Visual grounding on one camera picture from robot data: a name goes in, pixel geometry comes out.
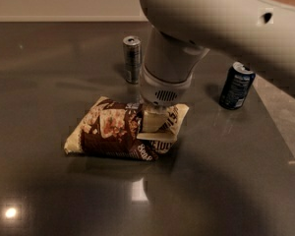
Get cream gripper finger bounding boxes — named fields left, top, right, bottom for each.
left=137, top=132, right=176, bottom=141
left=142, top=104, right=167, bottom=133

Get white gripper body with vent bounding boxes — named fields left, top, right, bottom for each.
left=139, top=67, right=192, bottom=107

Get brown sea salt chip bag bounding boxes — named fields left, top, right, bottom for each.
left=64, top=96, right=189, bottom=161

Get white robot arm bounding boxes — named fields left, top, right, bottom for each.
left=140, top=0, right=295, bottom=106

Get silver redbull can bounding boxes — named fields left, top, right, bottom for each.
left=123, top=35, right=143, bottom=84

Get dark blue soda can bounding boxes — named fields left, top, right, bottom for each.
left=219, top=62, right=256, bottom=110

